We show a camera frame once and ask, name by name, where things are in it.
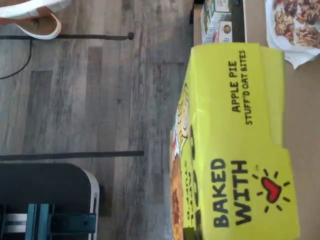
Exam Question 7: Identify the thin black metal leg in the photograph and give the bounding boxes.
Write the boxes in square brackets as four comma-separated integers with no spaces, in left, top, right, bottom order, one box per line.
[0,150,145,162]
[0,31,135,42]

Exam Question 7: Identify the blue label food box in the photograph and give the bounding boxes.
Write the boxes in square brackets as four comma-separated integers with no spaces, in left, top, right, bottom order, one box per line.
[204,12,234,44]

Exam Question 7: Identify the red label granola bag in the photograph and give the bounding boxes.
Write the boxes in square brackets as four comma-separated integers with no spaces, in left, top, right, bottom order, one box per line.
[264,0,320,70]

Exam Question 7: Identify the thin black cable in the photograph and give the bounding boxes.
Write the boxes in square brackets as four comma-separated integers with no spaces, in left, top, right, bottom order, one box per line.
[0,37,34,81]

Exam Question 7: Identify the teal metal frame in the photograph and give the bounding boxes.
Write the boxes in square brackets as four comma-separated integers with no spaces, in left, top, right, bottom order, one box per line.
[0,203,97,240]

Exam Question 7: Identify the green Bobo's apple pie box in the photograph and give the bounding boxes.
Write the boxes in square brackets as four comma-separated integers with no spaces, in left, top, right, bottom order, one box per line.
[169,42,301,240]

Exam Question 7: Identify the white patterned small boxes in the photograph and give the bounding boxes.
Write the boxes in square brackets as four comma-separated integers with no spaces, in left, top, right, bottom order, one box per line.
[193,0,233,46]

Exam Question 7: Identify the white tote bag orange strap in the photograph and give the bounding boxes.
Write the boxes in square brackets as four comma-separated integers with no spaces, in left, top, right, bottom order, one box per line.
[0,0,74,41]

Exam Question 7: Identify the tan wooden shelf board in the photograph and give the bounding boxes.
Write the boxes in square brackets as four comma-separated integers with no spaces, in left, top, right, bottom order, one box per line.
[246,0,320,240]

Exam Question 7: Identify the green label food box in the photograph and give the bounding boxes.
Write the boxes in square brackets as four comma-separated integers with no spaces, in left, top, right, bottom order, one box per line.
[201,0,231,14]

